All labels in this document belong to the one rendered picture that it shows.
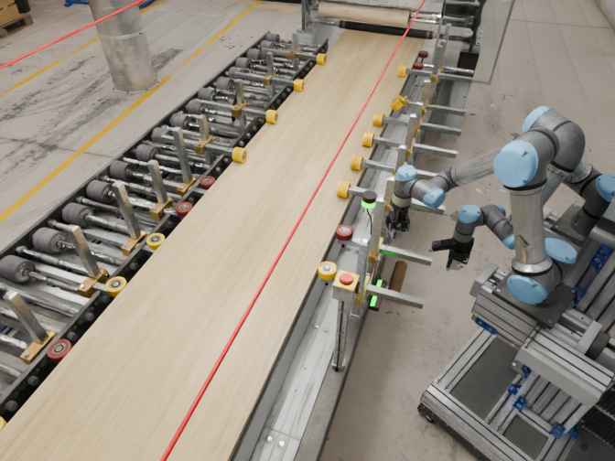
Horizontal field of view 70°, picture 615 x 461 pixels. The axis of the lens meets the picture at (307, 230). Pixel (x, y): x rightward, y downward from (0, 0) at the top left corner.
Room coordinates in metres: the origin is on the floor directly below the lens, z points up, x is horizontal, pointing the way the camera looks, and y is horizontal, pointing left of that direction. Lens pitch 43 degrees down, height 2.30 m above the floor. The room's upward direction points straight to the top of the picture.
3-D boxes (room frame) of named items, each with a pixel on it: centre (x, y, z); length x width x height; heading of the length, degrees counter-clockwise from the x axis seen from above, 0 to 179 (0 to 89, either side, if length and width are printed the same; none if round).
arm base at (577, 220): (1.37, -1.19, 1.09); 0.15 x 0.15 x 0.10
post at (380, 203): (1.40, -0.30, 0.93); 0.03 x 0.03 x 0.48; 70
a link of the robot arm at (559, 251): (1.02, -0.83, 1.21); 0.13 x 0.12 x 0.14; 133
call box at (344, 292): (0.92, -0.12, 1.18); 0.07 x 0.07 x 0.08; 70
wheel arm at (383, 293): (1.19, -0.27, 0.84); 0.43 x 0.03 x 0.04; 70
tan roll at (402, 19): (4.04, -0.68, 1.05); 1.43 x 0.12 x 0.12; 70
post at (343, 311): (0.92, -0.12, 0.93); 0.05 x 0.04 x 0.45; 160
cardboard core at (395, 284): (1.93, -0.60, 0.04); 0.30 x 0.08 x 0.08; 160
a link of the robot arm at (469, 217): (1.32, -0.64, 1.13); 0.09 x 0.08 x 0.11; 109
